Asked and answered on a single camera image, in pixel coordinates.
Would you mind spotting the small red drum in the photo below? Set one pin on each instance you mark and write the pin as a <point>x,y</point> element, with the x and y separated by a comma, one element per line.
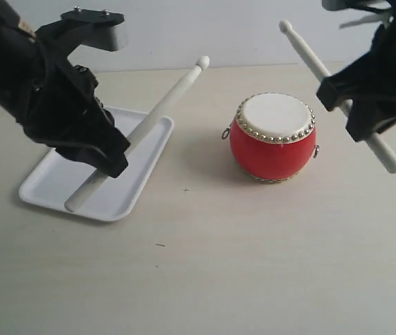
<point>272,136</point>

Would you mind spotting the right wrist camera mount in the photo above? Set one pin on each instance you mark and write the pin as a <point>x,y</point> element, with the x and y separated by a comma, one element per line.
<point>355,7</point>

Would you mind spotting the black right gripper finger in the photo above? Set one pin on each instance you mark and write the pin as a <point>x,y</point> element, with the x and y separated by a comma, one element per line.
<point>369,117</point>
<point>349,83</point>

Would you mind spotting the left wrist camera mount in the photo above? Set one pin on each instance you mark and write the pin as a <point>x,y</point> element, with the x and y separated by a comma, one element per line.
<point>99,29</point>

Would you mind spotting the wooden drumstick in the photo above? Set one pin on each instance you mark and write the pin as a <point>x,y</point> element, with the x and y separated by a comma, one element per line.
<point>375,142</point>
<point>97,178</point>

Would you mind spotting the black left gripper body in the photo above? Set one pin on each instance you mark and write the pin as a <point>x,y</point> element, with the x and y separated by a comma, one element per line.
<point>55,100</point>

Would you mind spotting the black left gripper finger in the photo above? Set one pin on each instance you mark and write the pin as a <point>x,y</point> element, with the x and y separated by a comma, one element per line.
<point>98,126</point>
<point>108,157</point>

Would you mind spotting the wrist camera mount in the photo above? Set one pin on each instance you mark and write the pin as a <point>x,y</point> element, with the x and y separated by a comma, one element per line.
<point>355,7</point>
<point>99,29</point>

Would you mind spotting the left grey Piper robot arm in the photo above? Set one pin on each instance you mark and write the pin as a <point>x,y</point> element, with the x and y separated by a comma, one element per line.
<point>12,24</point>

